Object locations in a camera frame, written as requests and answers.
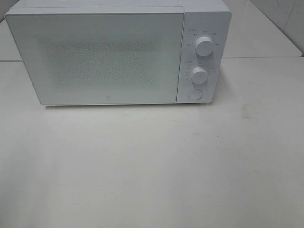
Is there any white microwave oven body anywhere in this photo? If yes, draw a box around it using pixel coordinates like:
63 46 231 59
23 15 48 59
6 6 231 106

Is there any white microwave door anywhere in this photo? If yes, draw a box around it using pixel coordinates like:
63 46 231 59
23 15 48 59
7 13 184 105

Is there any upper white round knob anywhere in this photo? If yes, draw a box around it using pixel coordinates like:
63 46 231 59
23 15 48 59
194 35 214 57

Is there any round white door button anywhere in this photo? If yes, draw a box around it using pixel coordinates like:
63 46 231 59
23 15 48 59
188 89 202 101

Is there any white timer knob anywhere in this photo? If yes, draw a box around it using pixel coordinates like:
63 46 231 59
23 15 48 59
190 67 208 85

